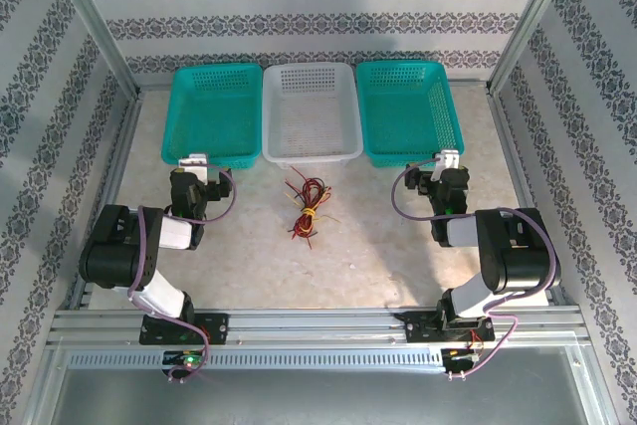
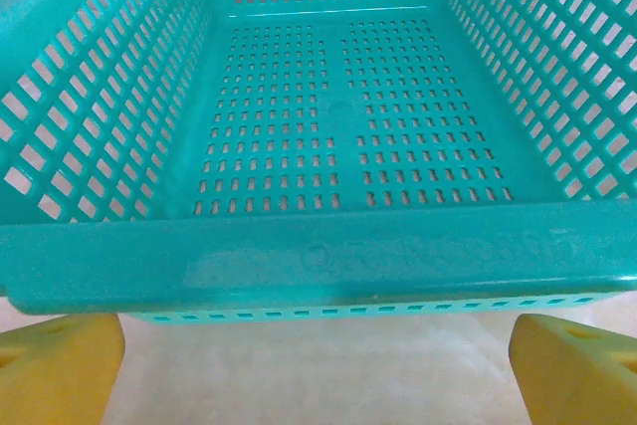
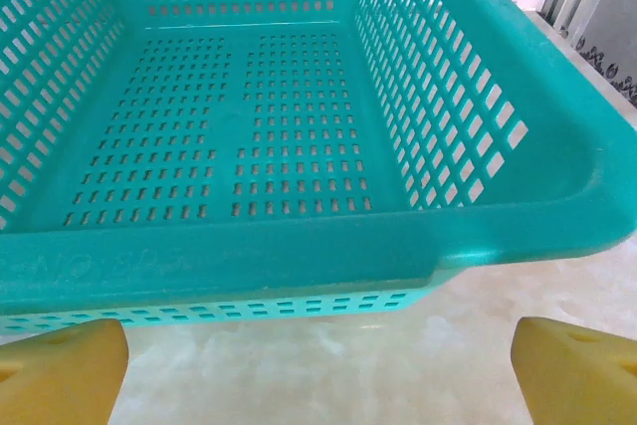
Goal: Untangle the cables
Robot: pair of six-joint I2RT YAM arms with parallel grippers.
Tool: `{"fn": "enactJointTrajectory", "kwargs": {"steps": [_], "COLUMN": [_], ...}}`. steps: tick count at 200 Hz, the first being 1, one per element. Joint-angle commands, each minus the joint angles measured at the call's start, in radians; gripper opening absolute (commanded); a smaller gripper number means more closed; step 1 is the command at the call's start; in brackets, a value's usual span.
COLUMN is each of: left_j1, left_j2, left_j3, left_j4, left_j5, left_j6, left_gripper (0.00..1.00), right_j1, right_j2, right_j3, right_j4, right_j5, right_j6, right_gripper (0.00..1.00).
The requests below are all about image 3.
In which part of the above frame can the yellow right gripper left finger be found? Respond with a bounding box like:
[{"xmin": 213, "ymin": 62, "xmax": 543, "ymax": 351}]
[{"xmin": 0, "ymin": 319, "xmax": 130, "ymax": 425}]

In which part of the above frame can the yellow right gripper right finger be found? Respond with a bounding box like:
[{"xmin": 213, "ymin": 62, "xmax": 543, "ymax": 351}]
[{"xmin": 513, "ymin": 316, "xmax": 637, "ymax": 425}]

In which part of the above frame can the teal perforated plastic basket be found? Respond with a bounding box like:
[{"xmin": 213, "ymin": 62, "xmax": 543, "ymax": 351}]
[{"xmin": 0, "ymin": 0, "xmax": 637, "ymax": 337}]

